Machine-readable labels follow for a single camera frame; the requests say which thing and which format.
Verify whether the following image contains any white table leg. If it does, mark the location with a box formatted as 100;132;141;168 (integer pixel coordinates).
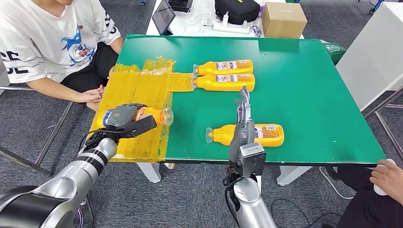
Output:
137;162;162;184
277;165;313;186

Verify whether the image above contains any white handheld controller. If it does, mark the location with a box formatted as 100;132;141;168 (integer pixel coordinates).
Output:
373;158;397;196

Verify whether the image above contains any white charger cable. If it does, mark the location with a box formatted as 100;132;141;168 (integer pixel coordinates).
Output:
183;8;215;35

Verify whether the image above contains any black case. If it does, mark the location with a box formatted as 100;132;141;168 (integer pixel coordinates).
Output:
167;0;193;12

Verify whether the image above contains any metal table frame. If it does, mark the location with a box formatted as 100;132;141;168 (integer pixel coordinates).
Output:
362;86;403;161

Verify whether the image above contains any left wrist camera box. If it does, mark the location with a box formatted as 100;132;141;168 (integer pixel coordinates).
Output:
121;114;158;139

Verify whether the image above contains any brown cardboard box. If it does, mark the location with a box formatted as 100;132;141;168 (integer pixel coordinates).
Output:
261;1;308;39

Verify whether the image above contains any metal chair frame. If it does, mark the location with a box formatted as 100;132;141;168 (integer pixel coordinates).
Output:
0;85;74;177

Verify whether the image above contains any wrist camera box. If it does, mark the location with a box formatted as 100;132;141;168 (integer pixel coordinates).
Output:
121;114;158;139
238;142;267;178

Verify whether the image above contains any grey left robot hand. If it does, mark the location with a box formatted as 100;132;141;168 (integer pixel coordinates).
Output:
107;103;148;128

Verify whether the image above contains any orange detergent bottle clear cap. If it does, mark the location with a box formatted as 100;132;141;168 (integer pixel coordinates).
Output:
205;123;285;148
96;107;174;129
192;59;254;77
192;73;256;93

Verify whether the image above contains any person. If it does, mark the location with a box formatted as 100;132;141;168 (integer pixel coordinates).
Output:
322;158;403;228
0;0;125;112

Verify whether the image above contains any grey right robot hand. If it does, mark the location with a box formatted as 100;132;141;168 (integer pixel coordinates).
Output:
229;85;256;162

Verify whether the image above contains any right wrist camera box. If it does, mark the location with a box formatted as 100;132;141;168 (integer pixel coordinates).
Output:
238;142;267;178

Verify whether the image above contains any black tablet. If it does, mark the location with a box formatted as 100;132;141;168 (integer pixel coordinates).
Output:
152;0;176;36

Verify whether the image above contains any green bin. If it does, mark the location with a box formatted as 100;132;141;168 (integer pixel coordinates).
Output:
320;39;347;65

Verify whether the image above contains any yellow taped cardboard board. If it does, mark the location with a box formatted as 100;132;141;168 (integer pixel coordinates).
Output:
89;57;196;163

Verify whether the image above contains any black zip bag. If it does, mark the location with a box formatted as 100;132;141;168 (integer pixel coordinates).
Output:
214;0;261;25

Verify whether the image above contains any white desk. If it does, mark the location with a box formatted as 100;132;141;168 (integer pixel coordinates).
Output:
145;0;305;39

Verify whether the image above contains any white side table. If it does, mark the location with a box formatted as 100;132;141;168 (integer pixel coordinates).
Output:
335;1;403;111

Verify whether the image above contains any white power strip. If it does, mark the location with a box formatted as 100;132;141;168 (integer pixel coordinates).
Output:
212;12;251;35

